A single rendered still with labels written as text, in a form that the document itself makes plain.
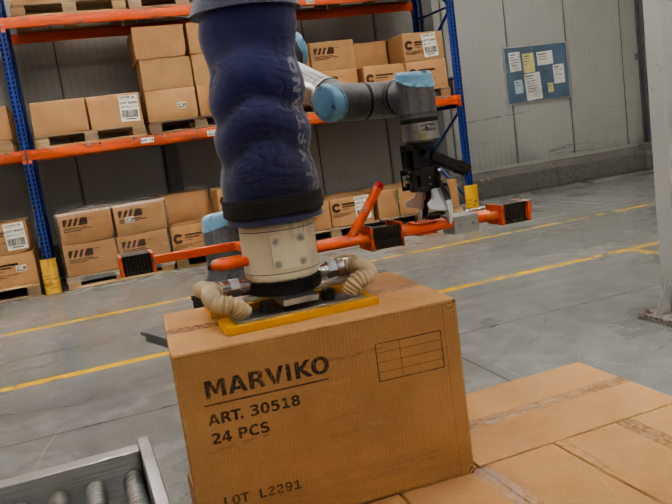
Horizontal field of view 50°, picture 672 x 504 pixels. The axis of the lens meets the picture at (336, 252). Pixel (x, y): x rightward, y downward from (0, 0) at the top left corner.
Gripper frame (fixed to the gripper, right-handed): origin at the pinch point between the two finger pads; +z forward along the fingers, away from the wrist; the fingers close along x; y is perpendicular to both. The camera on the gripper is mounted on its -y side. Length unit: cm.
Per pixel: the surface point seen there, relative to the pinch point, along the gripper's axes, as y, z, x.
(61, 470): 98, 48, -26
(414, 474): 25, 49, 24
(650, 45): -226, -49, -167
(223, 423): 63, 28, 21
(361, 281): 27.1, 7.7, 13.1
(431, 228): 4.4, 0.5, 4.4
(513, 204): -18.4, -1.6, 5.1
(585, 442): -17, 53, 27
